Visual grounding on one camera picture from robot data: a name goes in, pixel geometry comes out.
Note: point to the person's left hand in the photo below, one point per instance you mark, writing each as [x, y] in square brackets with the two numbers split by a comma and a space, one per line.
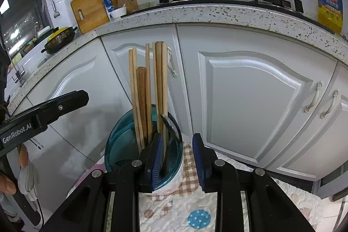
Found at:
[6, 185]

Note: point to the white cabinet door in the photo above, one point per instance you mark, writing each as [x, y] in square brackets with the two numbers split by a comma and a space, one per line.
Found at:
[326, 145]
[81, 79]
[258, 107]
[119, 39]

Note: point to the black gas stove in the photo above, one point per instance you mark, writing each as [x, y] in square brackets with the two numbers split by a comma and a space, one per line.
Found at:
[239, 2]

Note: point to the wooden chopstick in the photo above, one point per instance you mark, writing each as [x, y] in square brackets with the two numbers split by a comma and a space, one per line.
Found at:
[164, 79]

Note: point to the wooden cutting board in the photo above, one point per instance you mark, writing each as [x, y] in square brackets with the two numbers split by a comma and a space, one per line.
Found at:
[92, 11]

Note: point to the bundle of wooden chopsticks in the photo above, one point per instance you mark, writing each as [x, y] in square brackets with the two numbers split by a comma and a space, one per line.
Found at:
[148, 85]

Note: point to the small white bowl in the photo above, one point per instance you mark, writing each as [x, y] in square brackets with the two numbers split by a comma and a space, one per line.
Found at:
[118, 13]

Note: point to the speckled stone countertop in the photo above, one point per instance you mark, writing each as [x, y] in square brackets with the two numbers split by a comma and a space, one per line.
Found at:
[206, 16]

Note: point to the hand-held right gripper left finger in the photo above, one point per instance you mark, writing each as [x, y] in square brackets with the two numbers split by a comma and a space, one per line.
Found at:
[153, 164]

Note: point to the blue transparent utensil cup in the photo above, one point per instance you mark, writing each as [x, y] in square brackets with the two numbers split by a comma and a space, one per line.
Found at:
[119, 139]

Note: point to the blue and white carton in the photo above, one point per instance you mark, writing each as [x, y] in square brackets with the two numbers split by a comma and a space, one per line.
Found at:
[108, 7]

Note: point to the brown wooden spatula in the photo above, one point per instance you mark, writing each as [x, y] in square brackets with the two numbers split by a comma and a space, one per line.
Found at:
[142, 101]

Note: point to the white cloth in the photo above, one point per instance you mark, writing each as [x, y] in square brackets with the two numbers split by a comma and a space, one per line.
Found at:
[27, 183]

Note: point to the patterned quilt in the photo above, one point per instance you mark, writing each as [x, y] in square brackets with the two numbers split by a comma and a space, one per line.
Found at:
[174, 210]

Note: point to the kitchen window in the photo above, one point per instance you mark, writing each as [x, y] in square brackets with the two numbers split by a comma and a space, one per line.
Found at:
[24, 20]

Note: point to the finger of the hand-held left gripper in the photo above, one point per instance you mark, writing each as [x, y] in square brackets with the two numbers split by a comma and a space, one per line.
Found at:
[65, 103]

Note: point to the yellow and black pan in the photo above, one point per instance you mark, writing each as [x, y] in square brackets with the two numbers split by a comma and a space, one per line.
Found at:
[59, 39]

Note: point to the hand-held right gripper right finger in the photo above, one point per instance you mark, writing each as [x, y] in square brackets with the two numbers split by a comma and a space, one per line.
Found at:
[198, 164]

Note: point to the yellow cooking oil bottle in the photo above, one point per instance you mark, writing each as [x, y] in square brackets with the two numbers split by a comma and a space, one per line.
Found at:
[329, 3]

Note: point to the black plastic spoon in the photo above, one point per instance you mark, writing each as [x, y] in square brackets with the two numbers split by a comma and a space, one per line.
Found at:
[171, 128]

